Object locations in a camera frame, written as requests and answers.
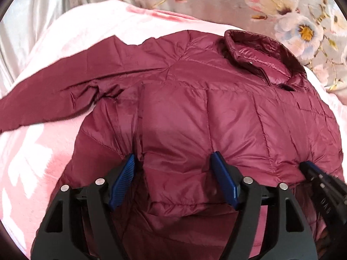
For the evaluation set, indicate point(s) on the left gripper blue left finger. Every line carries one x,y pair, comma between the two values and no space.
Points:
78,224

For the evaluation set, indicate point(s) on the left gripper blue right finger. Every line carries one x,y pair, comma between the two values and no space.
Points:
287,233

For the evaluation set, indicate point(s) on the maroon puffer jacket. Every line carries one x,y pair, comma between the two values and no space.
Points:
189,129

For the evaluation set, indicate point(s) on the pink fleece blanket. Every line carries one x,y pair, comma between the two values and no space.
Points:
54,113

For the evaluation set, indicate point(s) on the grey floral sheet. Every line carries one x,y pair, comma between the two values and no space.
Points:
314,30

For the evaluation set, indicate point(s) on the silver satin curtain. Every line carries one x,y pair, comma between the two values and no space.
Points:
22,25

